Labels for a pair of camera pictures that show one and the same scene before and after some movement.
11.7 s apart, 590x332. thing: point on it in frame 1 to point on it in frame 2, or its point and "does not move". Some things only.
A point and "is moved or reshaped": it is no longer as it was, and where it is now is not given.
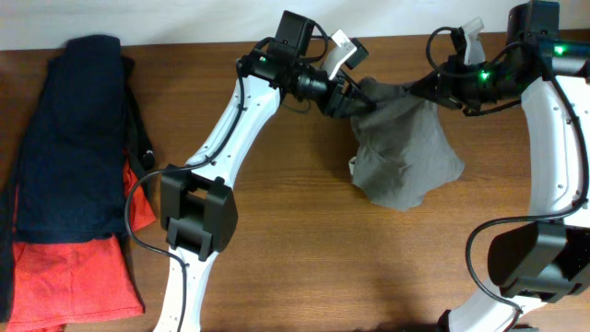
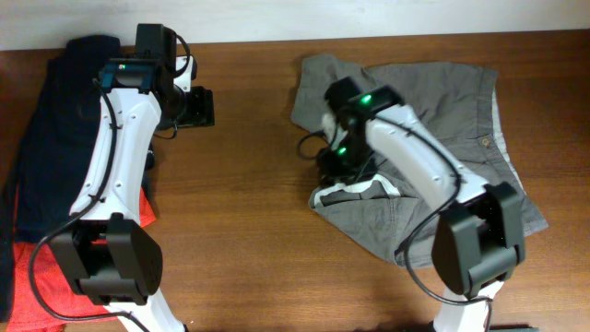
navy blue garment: (72, 184) does not move
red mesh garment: (62, 280) does not move
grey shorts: (401, 147) is moved or reshaped
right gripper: (449, 88) to (328, 167)
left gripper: (339, 106) to (203, 111)
